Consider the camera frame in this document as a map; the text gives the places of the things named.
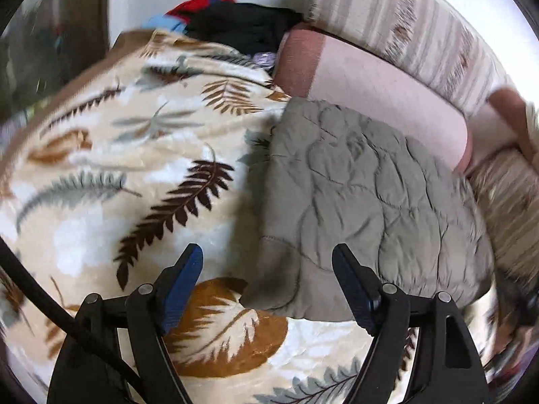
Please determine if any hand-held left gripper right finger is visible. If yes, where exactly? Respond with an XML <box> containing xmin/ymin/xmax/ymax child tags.
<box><xmin>332</xmin><ymin>243</ymin><xmax>491</xmax><ymax>404</ymax></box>

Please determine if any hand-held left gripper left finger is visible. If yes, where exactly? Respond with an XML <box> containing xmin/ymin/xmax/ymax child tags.
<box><xmin>46</xmin><ymin>243</ymin><xmax>205</xmax><ymax>404</ymax></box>

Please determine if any olive quilted hooded jacket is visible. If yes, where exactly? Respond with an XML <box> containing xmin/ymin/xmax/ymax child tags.
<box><xmin>239</xmin><ymin>98</ymin><xmax>495</xmax><ymax>323</ymax></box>

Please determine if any leaf print fleece blanket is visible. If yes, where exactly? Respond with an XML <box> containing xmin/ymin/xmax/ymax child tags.
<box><xmin>0</xmin><ymin>29</ymin><xmax>500</xmax><ymax>404</ymax></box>

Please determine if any striped floral side cushion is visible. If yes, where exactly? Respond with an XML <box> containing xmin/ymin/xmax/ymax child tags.
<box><xmin>467</xmin><ymin>146</ymin><xmax>539</xmax><ymax>289</ymax></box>

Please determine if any pink sofa bolster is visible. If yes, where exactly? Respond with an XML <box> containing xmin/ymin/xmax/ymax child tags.
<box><xmin>273</xmin><ymin>23</ymin><xmax>471</xmax><ymax>174</ymax></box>

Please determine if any pink sofa armrest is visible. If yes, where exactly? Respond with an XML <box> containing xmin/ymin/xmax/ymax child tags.
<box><xmin>465</xmin><ymin>85</ymin><xmax>539</xmax><ymax>170</ymax></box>

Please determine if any shiny purple cloth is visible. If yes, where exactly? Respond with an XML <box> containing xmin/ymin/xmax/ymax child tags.
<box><xmin>250</xmin><ymin>49</ymin><xmax>279</xmax><ymax>71</ymax></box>

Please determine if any light blue cloth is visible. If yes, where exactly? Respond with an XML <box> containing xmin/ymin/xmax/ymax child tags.
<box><xmin>140</xmin><ymin>12</ymin><xmax>191</xmax><ymax>35</ymax></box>

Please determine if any black cloth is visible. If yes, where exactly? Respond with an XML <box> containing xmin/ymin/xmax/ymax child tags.
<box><xmin>184</xmin><ymin>2</ymin><xmax>305</xmax><ymax>59</ymax></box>

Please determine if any striped floral back cushion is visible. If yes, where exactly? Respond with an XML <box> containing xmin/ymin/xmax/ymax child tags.
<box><xmin>307</xmin><ymin>0</ymin><xmax>508</xmax><ymax>115</ymax></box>

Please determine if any red cloth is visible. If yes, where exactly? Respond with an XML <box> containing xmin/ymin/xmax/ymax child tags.
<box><xmin>165</xmin><ymin>0</ymin><xmax>237</xmax><ymax>23</ymax></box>

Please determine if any dark wooden cabinet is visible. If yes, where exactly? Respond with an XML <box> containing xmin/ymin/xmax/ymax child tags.
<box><xmin>0</xmin><ymin>0</ymin><xmax>112</xmax><ymax>108</ymax></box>

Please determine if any black cable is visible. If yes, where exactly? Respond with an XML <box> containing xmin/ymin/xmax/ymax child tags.
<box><xmin>0</xmin><ymin>237</ymin><xmax>145</xmax><ymax>393</ymax></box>

